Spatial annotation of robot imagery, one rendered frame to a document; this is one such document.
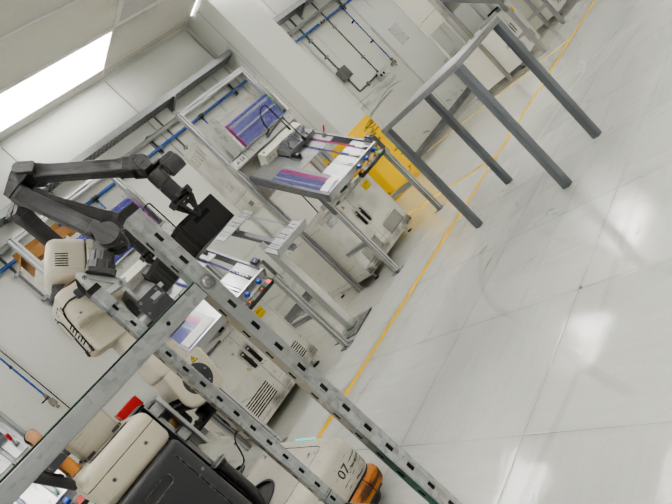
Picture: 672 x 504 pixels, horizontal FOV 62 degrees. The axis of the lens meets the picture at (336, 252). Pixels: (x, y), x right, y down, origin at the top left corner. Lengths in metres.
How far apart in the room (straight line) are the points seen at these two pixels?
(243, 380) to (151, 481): 1.84
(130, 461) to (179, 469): 0.14
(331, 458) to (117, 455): 0.65
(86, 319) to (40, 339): 3.13
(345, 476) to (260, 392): 1.72
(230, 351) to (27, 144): 2.97
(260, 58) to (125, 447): 5.07
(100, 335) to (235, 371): 1.66
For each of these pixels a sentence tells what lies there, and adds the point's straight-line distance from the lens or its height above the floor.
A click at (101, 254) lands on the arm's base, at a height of 1.22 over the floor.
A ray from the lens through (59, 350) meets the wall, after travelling 5.03.
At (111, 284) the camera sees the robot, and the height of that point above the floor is 1.13.
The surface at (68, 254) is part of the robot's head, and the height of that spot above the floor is 1.31.
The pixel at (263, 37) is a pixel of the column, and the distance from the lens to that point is 6.41.
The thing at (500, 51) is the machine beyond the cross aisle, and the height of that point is 0.31.
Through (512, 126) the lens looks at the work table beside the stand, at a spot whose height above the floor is 0.40.
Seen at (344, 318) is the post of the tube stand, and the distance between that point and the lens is 3.69.
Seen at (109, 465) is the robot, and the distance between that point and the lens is 1.74.
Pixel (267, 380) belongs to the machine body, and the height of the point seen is 0.22.
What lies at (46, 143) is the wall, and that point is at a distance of 5.67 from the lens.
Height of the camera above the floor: 0.94
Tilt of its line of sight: 8 degrees down
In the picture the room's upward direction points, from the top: 46 degrees counter-clockwise
